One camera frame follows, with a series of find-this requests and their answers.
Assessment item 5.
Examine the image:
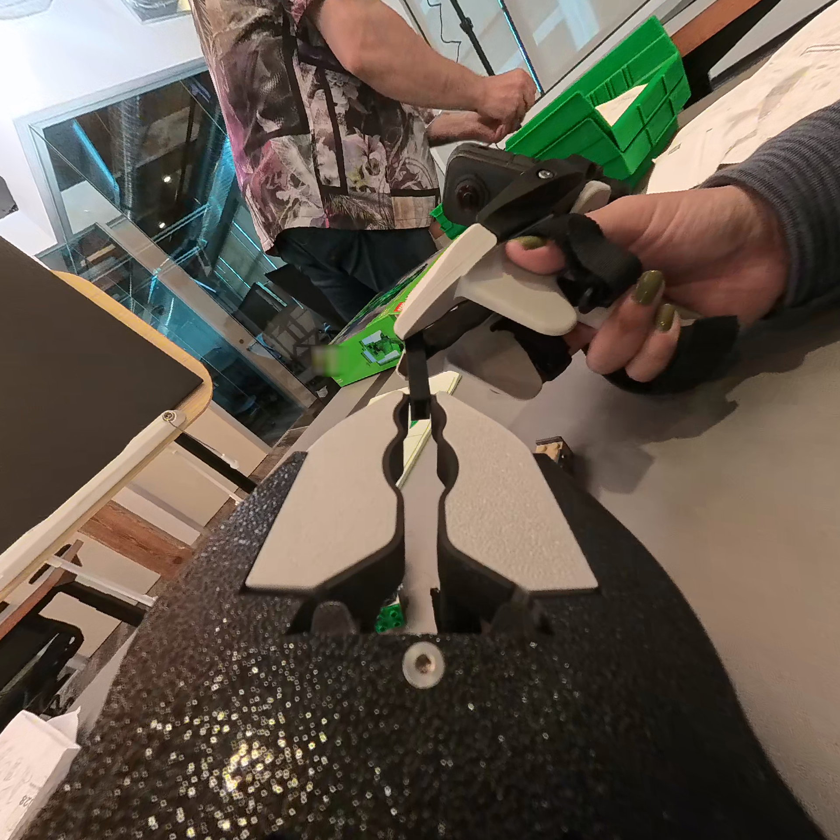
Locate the black tripod stand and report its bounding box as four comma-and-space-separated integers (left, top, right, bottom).
427, 0, 546, 96

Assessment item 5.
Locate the black tablet with tan frame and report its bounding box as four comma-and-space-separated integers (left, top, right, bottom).
0, 236, 214, 559

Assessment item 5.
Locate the black office chair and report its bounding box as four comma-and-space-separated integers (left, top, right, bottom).
0, 613, 86, 719

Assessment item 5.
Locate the green plastic bin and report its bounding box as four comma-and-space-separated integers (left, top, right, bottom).
505, 92, 657, 191
571, 16, 691, 158

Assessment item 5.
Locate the white printed paper bag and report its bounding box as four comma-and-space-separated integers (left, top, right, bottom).
646, 7, 840, 194
0, 707, 85, 840

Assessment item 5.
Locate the grey desk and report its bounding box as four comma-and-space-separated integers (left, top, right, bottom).
262, 59, 840, 840

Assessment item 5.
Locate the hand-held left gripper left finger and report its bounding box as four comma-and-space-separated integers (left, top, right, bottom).
245, 390, 409, 634

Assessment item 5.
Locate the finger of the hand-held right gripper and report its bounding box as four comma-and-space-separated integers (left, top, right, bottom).
423, 325, 549, 403
394, 222, 508, 341

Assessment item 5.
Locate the long black brick bar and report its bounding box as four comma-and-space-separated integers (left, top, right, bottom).
403, 335, 435, 424

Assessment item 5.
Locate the grey and tan brick assembly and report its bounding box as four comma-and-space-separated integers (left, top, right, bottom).
535, 435, 581, 476

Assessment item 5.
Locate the green toy set box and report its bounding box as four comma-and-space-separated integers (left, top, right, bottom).
328, 259, 454, 387

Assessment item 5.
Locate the person's right forearm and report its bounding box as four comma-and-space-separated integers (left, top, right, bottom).
699, 101, 840, 342

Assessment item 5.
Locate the green instruction booklet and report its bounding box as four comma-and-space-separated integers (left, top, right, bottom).
367, 371, 463, 487

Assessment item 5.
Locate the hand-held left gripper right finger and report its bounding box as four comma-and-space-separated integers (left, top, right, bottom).
430, 392, 599, 634

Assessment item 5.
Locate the person's right hand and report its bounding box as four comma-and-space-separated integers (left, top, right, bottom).
505, 187, 791, 385

